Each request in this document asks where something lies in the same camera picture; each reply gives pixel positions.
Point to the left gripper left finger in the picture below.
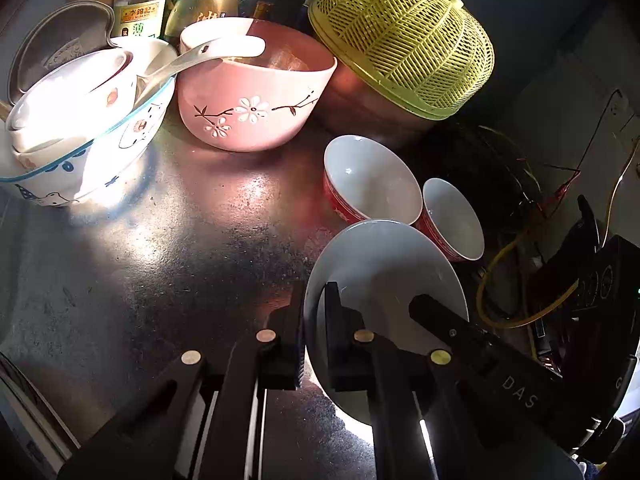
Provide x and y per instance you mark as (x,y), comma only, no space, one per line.
(281,355)

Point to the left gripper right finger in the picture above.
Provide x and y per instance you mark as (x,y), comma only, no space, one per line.
(350,346)

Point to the red white bowl front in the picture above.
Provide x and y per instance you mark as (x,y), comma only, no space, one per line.
(378,266)

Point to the red white bowl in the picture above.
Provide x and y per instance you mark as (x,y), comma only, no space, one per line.
(450,222)
(378,266)
(364,180)

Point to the pink blossom bowl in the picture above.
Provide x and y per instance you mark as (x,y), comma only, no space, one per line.
(252,104)

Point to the copper metal basin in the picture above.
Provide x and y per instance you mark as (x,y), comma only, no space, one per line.
(349,105)

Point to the blue rim bear bowl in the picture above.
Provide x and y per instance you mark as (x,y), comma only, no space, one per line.
(94,165)

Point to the white ceramic spoon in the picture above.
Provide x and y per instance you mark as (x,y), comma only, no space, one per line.
(231,47)

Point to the white stacked small bowl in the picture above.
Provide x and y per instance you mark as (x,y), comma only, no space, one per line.
(86,96)

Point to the yellow plastic food cover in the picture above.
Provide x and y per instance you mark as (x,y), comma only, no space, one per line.
(429,57)

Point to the clear labelled sauce bottle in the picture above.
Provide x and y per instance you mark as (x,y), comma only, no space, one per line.
(138,18)

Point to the black device with cables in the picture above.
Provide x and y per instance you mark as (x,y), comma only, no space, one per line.
(591,334)

